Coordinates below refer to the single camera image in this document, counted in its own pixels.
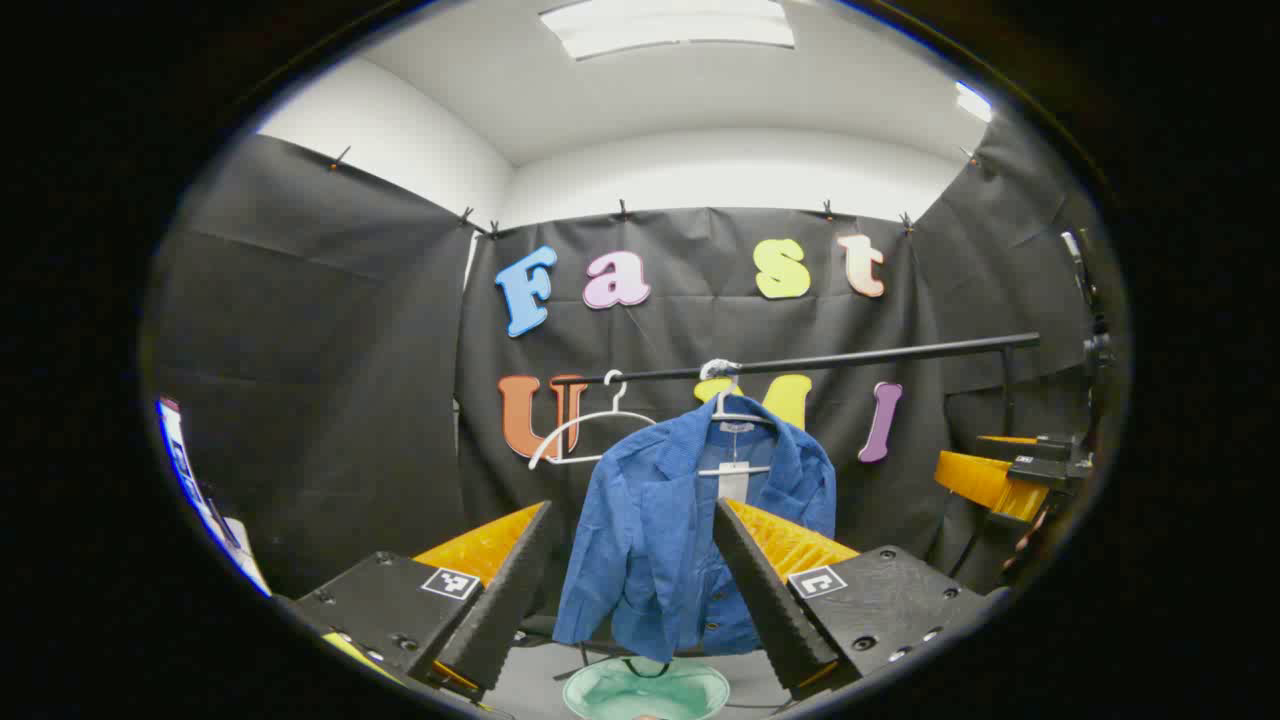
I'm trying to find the large ceiling light panel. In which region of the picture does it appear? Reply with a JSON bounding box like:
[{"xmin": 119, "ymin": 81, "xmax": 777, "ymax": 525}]
[{"xmin": 540, "ymin": 0, "xmax": 796, "ymax": 61}]

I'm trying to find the black clothes rack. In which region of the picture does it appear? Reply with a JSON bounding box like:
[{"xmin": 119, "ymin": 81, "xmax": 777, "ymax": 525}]
[{"xmin": 520, "ymin": 333, "xmax": 1041, "ymax": 683}]

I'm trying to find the blue shirt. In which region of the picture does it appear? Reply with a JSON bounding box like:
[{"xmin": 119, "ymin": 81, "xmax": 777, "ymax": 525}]
[{"xmin": 552, "ymin": 395, "xmax": 838, "ymax": 663}]

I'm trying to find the white and blue board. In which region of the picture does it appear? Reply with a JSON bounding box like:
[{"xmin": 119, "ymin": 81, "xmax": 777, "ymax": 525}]
[{"xmin": 157, "ymin": 398, "xmax": 271, "ymax": 596}]

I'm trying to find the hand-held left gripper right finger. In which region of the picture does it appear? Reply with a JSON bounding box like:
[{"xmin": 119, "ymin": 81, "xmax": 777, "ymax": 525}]
[{"xmin": 712, "ymin": 497, "xmax": 1001, "ymax": 701}]

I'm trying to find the black backdrop cloth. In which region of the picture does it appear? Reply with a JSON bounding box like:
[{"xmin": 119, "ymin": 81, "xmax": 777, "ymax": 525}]
[{"xmin": 145, "ymin": 115, "xmax": 1101, "ymax": 601}]

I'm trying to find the white plastic hanger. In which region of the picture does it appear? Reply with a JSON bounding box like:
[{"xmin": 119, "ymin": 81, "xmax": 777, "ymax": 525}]
[
  {"xmin": 528, "ymin": 370, "xmax": 658, "ymax": 471},
  {"xmin": 697, "ymin": 385, "xmax": 781, "ymax": 478}
]

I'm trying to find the green laundry hamper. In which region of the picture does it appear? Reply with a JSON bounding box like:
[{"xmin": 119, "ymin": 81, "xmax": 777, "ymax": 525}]
[{"xmin": 562, "ymin": 655, "xmax": 732, "ymax": 720}]

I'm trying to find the row of small black clips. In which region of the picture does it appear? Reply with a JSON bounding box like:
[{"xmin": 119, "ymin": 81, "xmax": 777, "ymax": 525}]
[{"xmin": 330, "ymin": 145, "xmax": 979, "ymax": 239}]

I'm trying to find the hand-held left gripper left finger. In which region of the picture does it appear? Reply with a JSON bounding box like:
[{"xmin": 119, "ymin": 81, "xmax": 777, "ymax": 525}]
[{"xmin": 290, "ymin": 500, "xmax": 554, "ymax": 701}]

